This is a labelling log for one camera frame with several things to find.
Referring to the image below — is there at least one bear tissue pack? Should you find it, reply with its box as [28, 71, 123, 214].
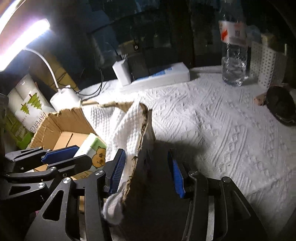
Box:
[74, 133, 107, 172]

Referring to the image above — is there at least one white waffle towel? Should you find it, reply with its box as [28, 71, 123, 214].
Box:
[82, 101, 144, 225]

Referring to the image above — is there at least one brown cardboard box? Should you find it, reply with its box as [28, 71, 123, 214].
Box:
[28, 101, 156, 225]

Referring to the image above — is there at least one green paper cup package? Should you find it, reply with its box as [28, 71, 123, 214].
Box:
[4, 108, 34, 150]

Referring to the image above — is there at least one white textured tablecloth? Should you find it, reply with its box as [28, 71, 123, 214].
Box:
[91, 67, 295, 240]

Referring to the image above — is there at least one paper cup sleeve package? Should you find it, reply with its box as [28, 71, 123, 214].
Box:
[8, 74, 55, 133]

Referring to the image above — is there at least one white power strip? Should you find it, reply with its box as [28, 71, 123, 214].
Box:
[129, 62, 190, 89]

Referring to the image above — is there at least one white charger plug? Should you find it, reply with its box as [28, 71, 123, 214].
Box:
[112, 59, 132, 86]

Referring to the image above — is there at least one black round pouch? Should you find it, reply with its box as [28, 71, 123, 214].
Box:
[263, 86, 295, 126]

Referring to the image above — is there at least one white desk lamp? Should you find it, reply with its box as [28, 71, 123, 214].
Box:
[1, 1, 81, 112]

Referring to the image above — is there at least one white perforated basket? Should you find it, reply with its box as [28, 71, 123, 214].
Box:
[249, 42, 287, 90]

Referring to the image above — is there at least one clear water bottle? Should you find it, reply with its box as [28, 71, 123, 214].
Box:
[218, 1, 247, 86]

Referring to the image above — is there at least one black power cable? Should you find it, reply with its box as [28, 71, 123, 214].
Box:
[76, 41, 123, 98]

